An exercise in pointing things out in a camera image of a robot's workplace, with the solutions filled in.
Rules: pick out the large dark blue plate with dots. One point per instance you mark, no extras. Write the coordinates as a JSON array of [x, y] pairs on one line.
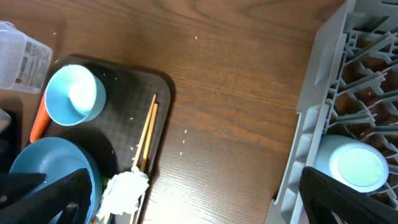
[[57, 157]]

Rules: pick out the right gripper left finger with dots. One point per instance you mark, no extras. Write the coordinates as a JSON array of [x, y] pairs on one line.
[[68, 197]]

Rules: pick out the orange carrot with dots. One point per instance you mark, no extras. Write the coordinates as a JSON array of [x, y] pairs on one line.
[[41, 122]]

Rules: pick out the small light blue bowl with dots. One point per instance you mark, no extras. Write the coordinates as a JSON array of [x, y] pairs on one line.
[[74, 95]]

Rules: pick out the light blue cup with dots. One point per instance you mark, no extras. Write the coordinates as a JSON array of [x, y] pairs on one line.
[[351, 162]]

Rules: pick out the dark brown serving tray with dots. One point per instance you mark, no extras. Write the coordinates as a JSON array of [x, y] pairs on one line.
[[113, 136]]

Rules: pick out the grey dishwasher rack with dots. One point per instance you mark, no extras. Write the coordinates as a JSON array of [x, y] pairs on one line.
[[350, 88]]

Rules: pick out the black waste tray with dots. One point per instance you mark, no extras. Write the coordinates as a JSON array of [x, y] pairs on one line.
[[8, 139]]

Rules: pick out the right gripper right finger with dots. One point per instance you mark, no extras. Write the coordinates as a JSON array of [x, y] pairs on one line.
[[323, 197]]

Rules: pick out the clear plastic bin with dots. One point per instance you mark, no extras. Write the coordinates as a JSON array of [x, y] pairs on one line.
[[24, 61]]

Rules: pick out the white napkin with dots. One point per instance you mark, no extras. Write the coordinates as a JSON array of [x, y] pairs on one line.
[[122, 193]]

